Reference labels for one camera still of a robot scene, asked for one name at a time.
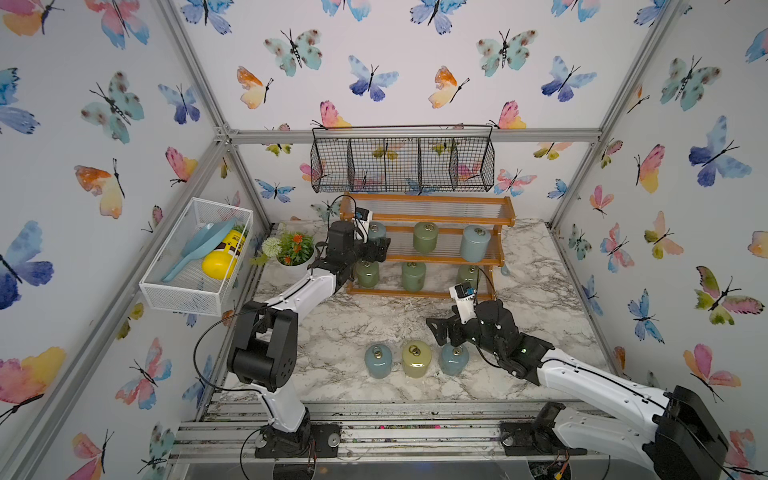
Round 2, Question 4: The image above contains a white wire wall basket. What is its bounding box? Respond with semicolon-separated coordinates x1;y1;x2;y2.
139;198;253;316

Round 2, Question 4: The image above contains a green canister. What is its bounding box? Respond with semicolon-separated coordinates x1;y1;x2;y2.
401;262;426;293
355;260;380;289
413;222;439;254
456;264;482;292

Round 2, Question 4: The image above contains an aluminium front rail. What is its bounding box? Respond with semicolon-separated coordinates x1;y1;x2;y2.
167;401;673;466

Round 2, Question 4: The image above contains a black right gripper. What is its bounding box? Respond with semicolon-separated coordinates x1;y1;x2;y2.
425;303;504;364

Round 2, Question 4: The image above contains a green canister middle centre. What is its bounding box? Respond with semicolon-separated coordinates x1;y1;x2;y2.
413;222;439;254

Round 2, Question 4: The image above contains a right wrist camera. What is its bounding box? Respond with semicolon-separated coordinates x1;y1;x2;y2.
449;282;476;324

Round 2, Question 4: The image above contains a green canister bottom right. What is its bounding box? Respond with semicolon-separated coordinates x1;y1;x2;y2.
456;264;482;292

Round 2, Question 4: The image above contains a blue canister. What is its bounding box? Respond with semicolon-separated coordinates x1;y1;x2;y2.
368;221;387;241
364;343;393;379
460;225;491;264
439;344;470;377

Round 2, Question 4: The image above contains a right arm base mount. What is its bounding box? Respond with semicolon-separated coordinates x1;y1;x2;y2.
499;402;588;456

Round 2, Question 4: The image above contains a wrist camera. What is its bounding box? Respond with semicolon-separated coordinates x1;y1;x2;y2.
353;207;372;243
449;282;476;324

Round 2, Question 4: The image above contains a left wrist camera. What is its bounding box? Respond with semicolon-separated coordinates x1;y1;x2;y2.
353;207;372;243

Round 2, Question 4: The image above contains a black wire wall basket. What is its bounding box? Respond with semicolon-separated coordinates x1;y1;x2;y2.
303;124;496;195

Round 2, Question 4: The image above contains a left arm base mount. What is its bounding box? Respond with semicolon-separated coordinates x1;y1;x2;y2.
254;419;341;459

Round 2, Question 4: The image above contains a wooden three-tier shelf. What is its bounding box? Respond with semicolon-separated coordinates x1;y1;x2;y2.
341;193;516;300

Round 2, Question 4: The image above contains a green canister bottom left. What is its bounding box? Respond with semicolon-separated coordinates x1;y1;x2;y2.
355;260;380;289

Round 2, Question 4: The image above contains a green canister bottom centre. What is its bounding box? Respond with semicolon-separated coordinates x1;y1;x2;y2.
401;262;426;293

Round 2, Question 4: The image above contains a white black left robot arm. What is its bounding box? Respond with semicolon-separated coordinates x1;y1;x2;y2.
227;221;391;434

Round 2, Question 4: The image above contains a yellow canister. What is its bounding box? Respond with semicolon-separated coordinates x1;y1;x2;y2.
402;340;432;379

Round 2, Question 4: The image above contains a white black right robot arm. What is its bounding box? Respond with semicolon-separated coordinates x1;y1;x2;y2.
426;300;729;479

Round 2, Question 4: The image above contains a white potted flower plant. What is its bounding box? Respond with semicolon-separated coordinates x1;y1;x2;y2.
251;230;315;280

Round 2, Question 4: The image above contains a light blue plastic scoop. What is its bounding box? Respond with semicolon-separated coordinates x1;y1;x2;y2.
162;219;236;283

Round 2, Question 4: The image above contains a yellow bottle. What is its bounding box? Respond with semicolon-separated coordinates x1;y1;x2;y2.
201;229;244;280

